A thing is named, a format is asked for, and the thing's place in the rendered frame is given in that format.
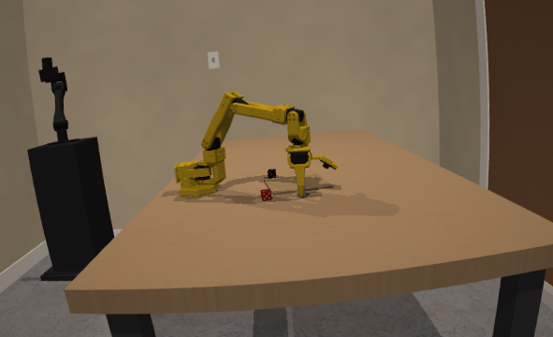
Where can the red die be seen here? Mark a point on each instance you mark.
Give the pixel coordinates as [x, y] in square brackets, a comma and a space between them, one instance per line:
[265, 194]

